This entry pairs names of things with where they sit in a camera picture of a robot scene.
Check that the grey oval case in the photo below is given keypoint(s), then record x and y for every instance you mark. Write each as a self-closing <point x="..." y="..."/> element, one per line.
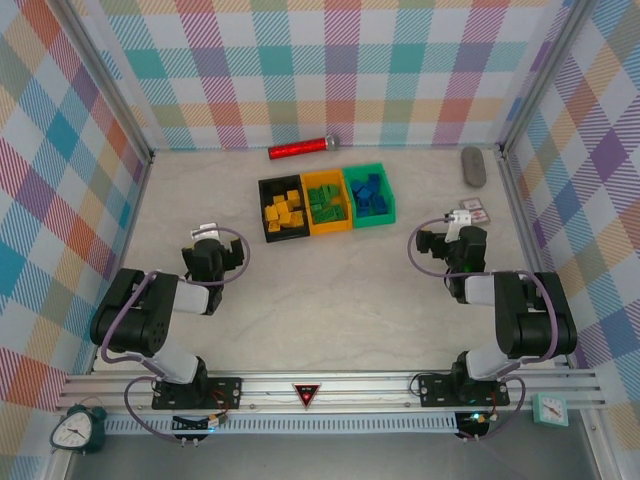
<point x="473" y="166"/>

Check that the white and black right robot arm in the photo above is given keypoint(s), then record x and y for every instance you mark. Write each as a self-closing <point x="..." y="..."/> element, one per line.
<point x="530" y="320"/>

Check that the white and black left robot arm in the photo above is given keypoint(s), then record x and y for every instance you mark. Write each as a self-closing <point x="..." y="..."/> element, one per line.
<point x="130" y="320"/>

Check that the playing card box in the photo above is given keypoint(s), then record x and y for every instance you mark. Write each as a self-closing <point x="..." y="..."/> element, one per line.
<point x="482" y="215"/>

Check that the small black controller board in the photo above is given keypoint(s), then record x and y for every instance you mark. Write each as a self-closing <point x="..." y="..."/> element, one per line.
<point x="475" y="419"/>
<point x="197" y="423"/>

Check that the aluminium frame post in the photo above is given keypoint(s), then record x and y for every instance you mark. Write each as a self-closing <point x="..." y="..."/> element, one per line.
<point x="544" y="75"/>
<point x="111" y="85"/>

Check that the dark teal alarm clock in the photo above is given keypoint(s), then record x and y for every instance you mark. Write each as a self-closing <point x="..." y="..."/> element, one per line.
<point x="70" y="432"/>

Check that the red triangle emblem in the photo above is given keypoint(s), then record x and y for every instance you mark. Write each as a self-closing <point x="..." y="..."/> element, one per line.
<point x="306" y="395"/>

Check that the mint square clock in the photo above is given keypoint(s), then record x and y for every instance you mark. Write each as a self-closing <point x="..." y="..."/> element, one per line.
<point x="550" y="410"/>

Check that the aluminium floor rail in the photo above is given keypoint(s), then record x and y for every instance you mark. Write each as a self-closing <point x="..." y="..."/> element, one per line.
<point x="134" y="220"/>
<point x="524" y="225"/>

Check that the red glitter tube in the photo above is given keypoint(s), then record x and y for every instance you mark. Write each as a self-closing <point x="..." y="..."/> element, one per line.
<point x="295" y="149"/>

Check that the green long lego brick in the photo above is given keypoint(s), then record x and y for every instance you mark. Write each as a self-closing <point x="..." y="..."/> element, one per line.
<point x="325" y="215"/>
<point x="317" y="206"/>

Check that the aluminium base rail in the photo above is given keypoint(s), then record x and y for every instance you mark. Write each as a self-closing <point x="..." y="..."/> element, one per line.
<point x="360" y="390"/>

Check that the green plastic bin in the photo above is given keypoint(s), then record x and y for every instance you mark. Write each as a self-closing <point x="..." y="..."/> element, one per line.
<point x="375" y="221"/>

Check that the black plastic bin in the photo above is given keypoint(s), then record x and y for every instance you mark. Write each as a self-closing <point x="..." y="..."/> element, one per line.
<point x="287" y="237"/>

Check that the yellow plastic bin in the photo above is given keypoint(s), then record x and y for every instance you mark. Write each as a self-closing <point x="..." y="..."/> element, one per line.
<point x="330" y="228"/>

